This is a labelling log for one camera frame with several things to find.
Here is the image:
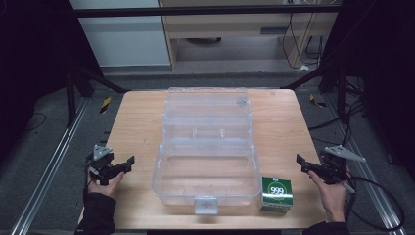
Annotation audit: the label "wooden cabinet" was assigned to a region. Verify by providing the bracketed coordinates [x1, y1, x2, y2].
[158, 0, 341, 71]

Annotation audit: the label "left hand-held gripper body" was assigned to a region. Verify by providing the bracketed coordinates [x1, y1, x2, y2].
[84, 144, 115, 186]

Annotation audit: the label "black floor cable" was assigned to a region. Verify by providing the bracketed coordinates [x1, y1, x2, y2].
[23, 112, 47, 133]

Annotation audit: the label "black curtain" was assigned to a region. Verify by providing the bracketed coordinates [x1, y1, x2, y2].
[0, 0, 104, 165]
[321, 0, 415, 184]

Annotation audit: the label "clear plastic storage box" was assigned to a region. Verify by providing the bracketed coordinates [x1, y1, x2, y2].
[150, 86, 262, 215]

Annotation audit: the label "green and white carton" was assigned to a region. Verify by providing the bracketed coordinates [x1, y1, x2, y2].
[258, 176, 295, 214]

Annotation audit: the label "yellow and black tape strip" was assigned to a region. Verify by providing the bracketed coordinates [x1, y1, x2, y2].
[308, 93, 328, 109]
[99, 96, 113, 115]

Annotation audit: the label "black metal stand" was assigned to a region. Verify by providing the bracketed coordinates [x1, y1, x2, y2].
[64, 61, 131, 129]
[281, 58, 349, 124]

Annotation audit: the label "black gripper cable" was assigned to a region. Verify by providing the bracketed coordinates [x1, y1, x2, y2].
[342, 175, 406, 233]

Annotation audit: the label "black floor cables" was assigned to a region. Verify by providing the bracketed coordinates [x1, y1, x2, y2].
[307, 76, 368, 146]

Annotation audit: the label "person's left hand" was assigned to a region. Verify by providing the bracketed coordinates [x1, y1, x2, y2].
[86, 170, 126, 199]

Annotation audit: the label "aluminium floor rail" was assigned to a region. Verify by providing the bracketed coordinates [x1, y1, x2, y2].
[10, 97, 90, 235]
[325, 93, 408, 235]

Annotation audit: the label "black hanging cables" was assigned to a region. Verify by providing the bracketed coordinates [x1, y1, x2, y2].
[281, 12, 325, 71]

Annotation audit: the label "white cabinet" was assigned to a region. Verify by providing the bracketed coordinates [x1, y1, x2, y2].
[69, 0, 171, 69]

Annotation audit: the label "person's right hand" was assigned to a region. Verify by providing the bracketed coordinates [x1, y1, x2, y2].
[307, 169, 349, 223]

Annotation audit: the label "black horizontal frame bar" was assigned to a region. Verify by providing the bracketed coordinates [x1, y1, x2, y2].
[71, 4, 343, 18]

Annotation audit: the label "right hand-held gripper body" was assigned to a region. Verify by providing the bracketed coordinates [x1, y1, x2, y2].
[320, 144, 367, 186]

